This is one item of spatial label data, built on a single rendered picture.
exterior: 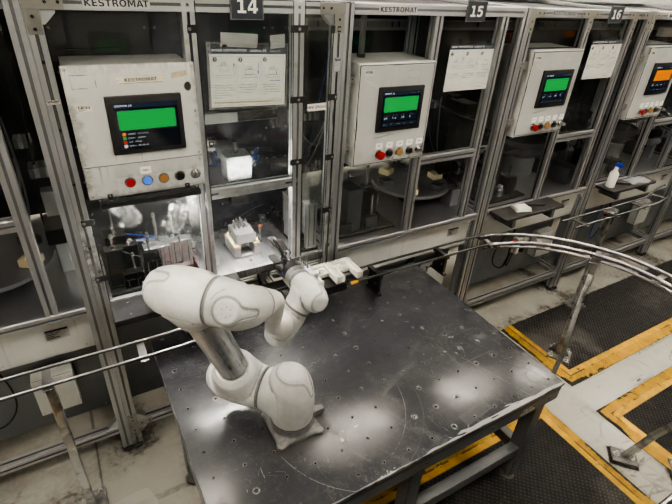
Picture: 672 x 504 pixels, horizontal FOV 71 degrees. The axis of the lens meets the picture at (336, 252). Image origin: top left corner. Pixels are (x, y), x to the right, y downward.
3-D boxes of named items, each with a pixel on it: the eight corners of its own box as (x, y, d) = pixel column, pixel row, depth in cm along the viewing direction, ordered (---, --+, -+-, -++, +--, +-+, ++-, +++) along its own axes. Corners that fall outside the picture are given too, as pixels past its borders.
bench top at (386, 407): (225, 568, 135) (224, 561, 133) (149, 343, 213) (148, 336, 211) (562, 389, 203) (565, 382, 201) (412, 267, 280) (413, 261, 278)
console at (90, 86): (90, 204, 168) (59, 67, 144) (82, 175, 188) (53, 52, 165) (207, 186, 186) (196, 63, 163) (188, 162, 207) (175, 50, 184)
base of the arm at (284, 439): (334, 428, 174) (335, 418, 171) (279, 453, 164) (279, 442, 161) (311, 394, 187) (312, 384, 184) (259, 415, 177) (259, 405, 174)
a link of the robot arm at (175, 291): (261, 416, 171) (208, 399, 176) (277, 375, 180) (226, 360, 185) (195, 316, 109) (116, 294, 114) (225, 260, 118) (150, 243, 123)
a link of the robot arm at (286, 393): (304, 437, 163) (306, 393, 152) (256, 422, 168) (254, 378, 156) (319, 403, 177) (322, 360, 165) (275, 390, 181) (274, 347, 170)
